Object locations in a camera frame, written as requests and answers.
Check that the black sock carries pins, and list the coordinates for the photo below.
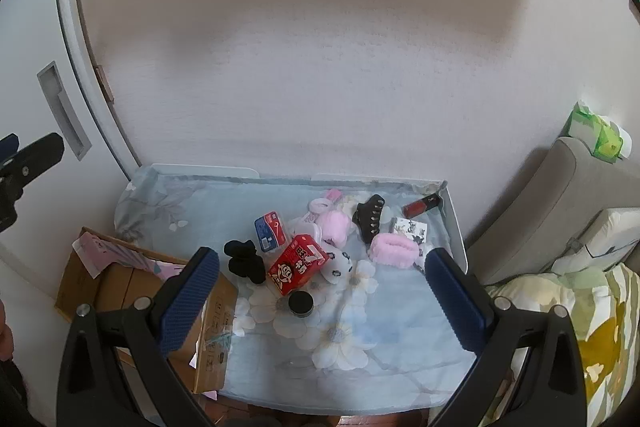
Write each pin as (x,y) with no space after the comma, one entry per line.
(245,262)

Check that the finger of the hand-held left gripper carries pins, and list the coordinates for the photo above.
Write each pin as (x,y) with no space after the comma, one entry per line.
(37,157)
(7,147)

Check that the pink fluffy scrunchie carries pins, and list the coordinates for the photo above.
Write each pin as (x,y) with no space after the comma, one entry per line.
(335,227)

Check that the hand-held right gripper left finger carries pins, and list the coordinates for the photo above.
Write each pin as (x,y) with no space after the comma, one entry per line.
(187,302)

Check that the white pillow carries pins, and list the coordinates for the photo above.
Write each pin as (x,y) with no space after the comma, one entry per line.
(607,232)

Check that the green tissue pack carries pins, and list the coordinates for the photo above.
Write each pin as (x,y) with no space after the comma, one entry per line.
(597,132)

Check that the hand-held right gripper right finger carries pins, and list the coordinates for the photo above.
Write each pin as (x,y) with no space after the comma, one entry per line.
(457,302)

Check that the black round jar lid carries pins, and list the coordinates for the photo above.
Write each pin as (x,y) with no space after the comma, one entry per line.
(301,303)

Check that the green yellow floral blanket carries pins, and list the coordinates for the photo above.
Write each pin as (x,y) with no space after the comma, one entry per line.
(600,332)

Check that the black hair claw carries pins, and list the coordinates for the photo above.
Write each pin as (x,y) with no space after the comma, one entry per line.
(367,214)

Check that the pink fluffy wristband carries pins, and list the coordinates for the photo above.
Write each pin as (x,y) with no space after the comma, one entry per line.
(392,249)

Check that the blue card pack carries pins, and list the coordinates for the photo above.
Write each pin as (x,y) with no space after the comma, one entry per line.
(270,232)

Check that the red lipstick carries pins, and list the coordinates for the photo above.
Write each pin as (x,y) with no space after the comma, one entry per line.
(420,206)

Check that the grey sofa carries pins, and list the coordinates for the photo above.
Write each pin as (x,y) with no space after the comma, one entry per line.
(530,207)

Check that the white panda print sock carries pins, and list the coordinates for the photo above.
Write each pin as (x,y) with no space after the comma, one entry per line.
(340,264)

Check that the white desk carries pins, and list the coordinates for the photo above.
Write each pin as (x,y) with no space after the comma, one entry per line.
(457,232)

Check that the clear plastic packet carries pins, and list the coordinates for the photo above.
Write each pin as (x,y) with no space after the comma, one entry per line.
(305,228)

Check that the black and white sticker pack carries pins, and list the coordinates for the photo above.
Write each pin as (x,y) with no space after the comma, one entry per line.
(411,231)

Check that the cardboard box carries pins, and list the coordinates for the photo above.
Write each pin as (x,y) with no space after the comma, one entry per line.
(125,282)

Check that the white door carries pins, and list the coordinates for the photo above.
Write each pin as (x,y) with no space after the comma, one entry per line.
(30,32)

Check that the brown door hinge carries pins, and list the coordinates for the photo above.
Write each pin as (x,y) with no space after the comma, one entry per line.
(104,82)

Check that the red snack box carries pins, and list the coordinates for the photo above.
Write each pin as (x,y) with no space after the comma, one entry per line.
(295,267)

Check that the pink paper package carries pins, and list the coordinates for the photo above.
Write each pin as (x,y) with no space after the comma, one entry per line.
(107,252)

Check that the floral blue cloth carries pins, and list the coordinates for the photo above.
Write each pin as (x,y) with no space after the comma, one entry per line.
(200,207)

